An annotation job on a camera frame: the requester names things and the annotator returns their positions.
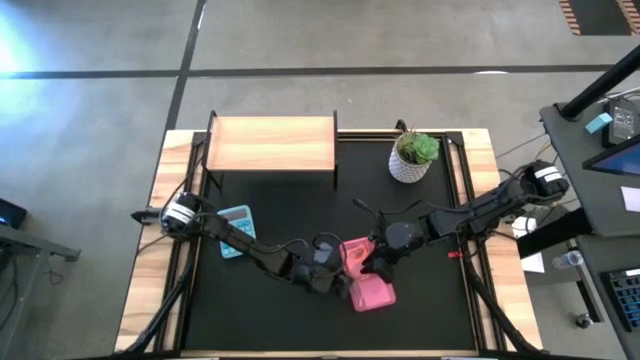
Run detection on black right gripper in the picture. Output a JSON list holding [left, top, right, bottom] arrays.
[[359, 221, 430, 285]]

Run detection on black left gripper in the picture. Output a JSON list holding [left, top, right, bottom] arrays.
[[288, 243, 353, 301]]

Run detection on transparent pink pencil case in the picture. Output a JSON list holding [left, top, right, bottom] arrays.
[[340, 236, 398, 313]]

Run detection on dark table mat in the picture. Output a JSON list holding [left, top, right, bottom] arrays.
[[182, 132, 477, 352]]

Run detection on succulent in white patterned pot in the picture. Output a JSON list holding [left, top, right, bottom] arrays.
[[387, 126, 442, 185]]

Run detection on light blue calculator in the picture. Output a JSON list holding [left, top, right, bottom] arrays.
[[215, 204, 258, 260]]

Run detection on white paper sheet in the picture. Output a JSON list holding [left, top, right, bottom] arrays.
[[620, 185, 640, 214], [519, 251, 547, 275]]

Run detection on wooden shelf with black legs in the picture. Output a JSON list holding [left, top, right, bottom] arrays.
[[201, 109, 341, 192]]

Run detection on clear water bottle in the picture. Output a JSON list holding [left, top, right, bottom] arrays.
[[551, 249, 585, 272]]

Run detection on black side desk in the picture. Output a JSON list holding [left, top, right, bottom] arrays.
[[538, 96, 640, 239]]

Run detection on black keyboard with blue keys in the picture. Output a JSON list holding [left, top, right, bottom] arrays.
[[600, 267, 640, 334]]

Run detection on laptop screen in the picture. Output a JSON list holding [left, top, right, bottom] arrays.
[[581, 133, 640, 178]]

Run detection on light blue block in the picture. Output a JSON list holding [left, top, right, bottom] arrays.
[[584, 111, 614, 135]]

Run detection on black power adapter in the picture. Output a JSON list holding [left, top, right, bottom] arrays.
[[601, 96, 640, 149]]

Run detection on black round pole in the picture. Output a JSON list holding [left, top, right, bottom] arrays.
[[558, 46, 640, 122]]

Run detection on grey side desk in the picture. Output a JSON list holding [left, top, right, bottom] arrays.
[[0, 223, 82, 360]]

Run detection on black box device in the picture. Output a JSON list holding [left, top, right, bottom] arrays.
[[0, 196, 29, 230]]

